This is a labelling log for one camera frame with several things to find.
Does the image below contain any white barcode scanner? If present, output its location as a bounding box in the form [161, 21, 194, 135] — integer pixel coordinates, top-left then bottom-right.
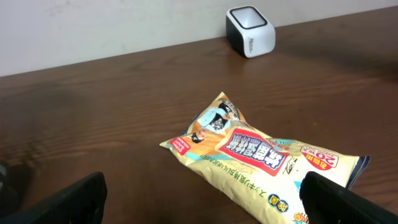
[226, 6, 276, 58]

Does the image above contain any grey plastic shopping basket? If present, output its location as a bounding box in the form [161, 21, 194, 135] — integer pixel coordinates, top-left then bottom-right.
[1, 161, 21, 218]

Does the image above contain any yellow snack bag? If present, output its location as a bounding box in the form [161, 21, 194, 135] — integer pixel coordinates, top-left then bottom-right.
[162, 93, 370, 223]

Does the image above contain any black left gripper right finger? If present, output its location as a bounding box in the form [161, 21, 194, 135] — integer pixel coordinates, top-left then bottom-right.
[299, 171, 397, 224]

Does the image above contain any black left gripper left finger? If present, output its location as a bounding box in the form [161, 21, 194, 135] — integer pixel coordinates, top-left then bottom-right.
[1, 172, 108, 224]

